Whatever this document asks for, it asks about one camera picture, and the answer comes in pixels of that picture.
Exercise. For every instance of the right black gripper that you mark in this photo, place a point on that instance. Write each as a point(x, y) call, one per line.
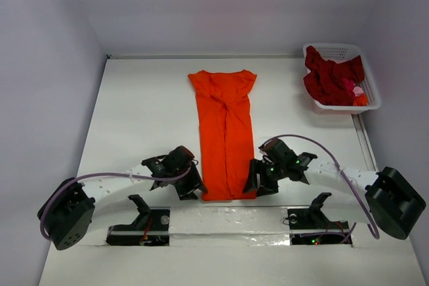
point(263, 177)

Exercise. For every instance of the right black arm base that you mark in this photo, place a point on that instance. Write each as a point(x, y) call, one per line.
point(309, 226)

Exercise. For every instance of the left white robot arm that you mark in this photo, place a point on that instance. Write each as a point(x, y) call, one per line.
point(114, 201)

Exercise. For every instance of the white plastic basket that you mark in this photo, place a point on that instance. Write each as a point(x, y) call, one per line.
point(341, 53)

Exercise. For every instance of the orange t shirt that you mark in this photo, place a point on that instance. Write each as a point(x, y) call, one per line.
point(226, 133)

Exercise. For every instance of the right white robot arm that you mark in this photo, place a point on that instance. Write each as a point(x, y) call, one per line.
point(383, 200)

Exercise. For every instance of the pink cloth in basket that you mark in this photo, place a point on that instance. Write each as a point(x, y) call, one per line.
point(352, 89)

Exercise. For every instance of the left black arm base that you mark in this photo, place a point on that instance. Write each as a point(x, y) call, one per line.
point(150, 227)

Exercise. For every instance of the small orange cloth in basket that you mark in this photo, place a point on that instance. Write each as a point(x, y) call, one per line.
point(361, 100)

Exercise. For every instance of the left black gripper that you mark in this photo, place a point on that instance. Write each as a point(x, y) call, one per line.
point(187, 193)

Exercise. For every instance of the dark red t shirt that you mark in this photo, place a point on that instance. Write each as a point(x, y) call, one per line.
point(324, 81)

